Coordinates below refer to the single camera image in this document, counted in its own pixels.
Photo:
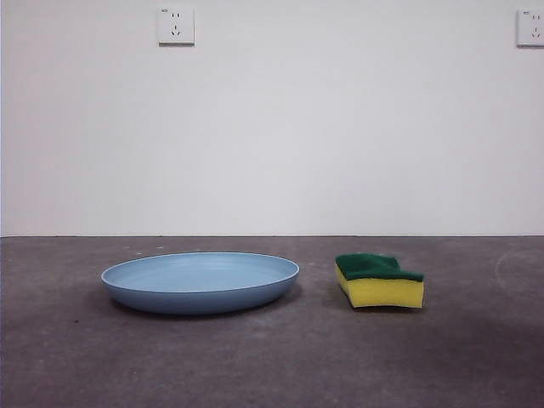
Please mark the blue round plate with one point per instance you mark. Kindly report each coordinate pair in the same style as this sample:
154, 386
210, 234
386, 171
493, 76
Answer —
204, 297

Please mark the yellow sponge with green pad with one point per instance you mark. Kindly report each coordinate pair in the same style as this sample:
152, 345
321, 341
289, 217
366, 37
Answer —
387, 293

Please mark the white wall socket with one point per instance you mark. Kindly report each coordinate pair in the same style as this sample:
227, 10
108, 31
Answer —
531, 27
176, 25

